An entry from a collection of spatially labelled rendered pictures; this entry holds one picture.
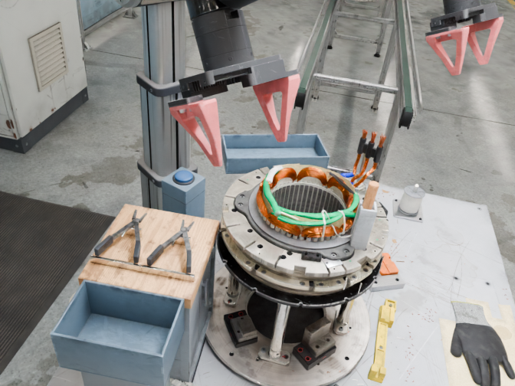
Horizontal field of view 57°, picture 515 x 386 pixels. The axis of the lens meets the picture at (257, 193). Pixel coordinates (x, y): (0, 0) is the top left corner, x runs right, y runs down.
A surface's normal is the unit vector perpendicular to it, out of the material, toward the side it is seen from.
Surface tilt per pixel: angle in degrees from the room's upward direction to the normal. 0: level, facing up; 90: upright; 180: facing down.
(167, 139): 90
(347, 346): 0
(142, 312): 90
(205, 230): 0
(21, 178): 0
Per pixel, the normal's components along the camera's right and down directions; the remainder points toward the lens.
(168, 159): 0.65, 0.51
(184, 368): -0.16, 0.58
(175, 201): -0.54, 0.47
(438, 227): 0.09, -0.79
